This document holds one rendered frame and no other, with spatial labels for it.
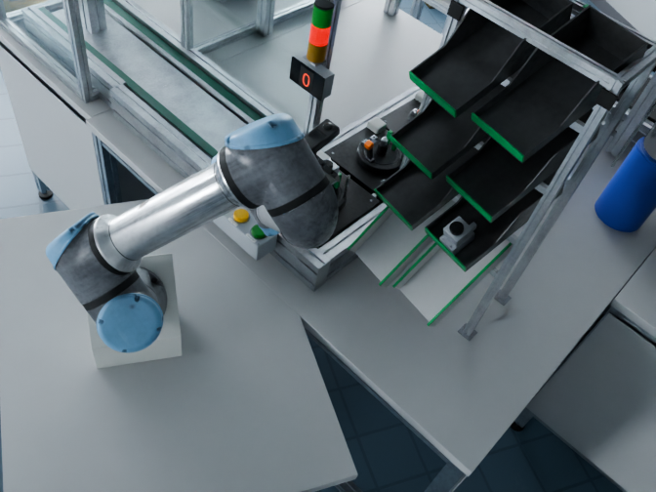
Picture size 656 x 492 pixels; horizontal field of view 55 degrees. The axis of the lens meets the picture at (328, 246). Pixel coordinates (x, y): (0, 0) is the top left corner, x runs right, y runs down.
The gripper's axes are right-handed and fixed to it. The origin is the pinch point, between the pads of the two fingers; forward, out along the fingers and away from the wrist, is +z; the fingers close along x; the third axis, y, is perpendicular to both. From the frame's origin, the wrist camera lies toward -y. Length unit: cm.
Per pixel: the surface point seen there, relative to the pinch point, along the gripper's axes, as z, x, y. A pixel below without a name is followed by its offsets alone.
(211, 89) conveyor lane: 16, -57, 3
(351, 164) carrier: 18.3, -3.2, -5.4
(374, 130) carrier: 28.5, -8.7, -18.3
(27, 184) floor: 65, -145, 88
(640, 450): 82, 111, 9
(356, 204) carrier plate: 11.2, 8.5, 2.8
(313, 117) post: 9.3, -17.6, -9.2
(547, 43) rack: -42, 39, -40
